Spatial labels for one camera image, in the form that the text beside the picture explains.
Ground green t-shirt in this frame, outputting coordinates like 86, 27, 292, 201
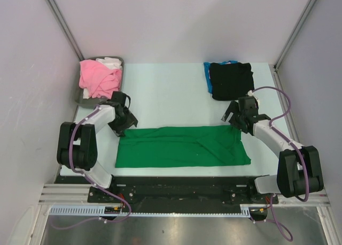
115, 125, 251, 168

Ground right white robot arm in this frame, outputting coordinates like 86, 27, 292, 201
221, 92, 324, 203

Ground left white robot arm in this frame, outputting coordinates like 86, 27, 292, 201
57, 91, 138, 202

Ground folded black t-shirt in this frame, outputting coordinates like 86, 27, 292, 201
209, 62, 254, 101

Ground grey plastic basket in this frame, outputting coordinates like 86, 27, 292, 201
74, 56, 124, 108

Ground pink t-shirt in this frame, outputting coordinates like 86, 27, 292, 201
79, 59, 123, 99

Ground folded blue t-shirt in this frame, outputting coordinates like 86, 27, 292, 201
203, 60, 238, 94

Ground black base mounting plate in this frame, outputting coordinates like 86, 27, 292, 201
55, 175, 281, 204

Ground aluminium frame rail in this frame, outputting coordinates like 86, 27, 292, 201
38, 184, 330, 207

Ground white cable duct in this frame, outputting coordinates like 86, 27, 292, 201
50, 205, 251, 218

